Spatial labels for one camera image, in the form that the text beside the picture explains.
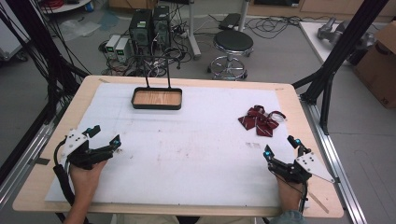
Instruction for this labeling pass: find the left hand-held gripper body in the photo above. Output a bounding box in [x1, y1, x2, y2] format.
[60, 128, 115, 171]

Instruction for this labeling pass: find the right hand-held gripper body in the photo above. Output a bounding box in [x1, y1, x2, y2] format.
[267, 145, 336, 185]

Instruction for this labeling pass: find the dark red striped bow tie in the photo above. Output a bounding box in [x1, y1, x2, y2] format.
[237, 105, 288, 138]

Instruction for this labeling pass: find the black tray with wooden bottom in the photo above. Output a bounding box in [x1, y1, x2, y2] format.
[130, 55, 184, 111]

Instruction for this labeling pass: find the person's right hand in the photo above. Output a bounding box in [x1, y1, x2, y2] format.
[275, 174, 304, 214]

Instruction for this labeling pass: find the person's left hand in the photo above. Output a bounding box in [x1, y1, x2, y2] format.
[68, 160, 108, 207]

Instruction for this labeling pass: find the thin wooden stick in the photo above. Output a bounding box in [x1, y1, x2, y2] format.
[305, 190, 331, 215]

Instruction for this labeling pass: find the black tape piece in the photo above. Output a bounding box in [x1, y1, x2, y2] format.
[29, 157, 51, 166]

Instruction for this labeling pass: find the white foam mat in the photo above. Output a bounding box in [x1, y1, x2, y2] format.
[45, 82, 311, 209]

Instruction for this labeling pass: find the white power supply unit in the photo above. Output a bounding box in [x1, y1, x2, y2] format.
[105, 34, 121, 61]
[114, 37, 132, 63]

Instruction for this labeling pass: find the clear plastic sheet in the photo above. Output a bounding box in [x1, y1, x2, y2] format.
[57, 19, 103, 42]

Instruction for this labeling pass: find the white board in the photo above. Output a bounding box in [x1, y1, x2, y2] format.
[298, 21, 379, 66]

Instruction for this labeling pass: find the brown cardboard box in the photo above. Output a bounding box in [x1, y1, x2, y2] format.
[352, 21, 396, 109]

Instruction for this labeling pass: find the black computer tower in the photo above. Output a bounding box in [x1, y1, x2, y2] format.
[151, 5, 172, 51]
[128, 8, 154, 57]

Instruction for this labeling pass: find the black round stool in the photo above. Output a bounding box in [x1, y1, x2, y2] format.
[206, 29, 255, 81]

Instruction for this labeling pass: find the grey machine part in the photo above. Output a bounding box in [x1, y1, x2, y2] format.
[316, 16, 376, 49]

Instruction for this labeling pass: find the round white table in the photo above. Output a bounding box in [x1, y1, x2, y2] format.
[39, 0, 93, 14]

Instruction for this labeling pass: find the white desk leg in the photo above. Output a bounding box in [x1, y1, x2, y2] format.
[237, 0, 252, 33]
[186, 0, 203, 61]

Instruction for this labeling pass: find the black flat box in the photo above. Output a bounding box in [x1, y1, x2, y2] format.
[218, 12, 242, 32]

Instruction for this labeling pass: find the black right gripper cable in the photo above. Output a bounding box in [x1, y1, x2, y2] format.
[297, 181, 309, 216]

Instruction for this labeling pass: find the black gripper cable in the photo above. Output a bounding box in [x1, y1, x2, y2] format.
[52, 135, 78, 207]
[297, 181, 309, 216]

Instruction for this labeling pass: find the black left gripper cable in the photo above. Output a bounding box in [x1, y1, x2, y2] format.
[52, 135, 78, 207]

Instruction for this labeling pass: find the aluminium rail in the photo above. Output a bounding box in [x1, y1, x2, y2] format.
[0, 121, 58, 207]
[299, 95, 369, 224]

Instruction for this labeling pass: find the black metal frame stand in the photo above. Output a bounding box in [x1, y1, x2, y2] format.
[291, 0, 390, 135]
[0, 0, 91, 185]

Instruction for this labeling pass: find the tangle of computer cables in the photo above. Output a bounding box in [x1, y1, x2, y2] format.
[98, 18, 194, 77]

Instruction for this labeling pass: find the tangle of black floor cables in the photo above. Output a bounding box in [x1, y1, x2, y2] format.
[245, 14, 332, 40]

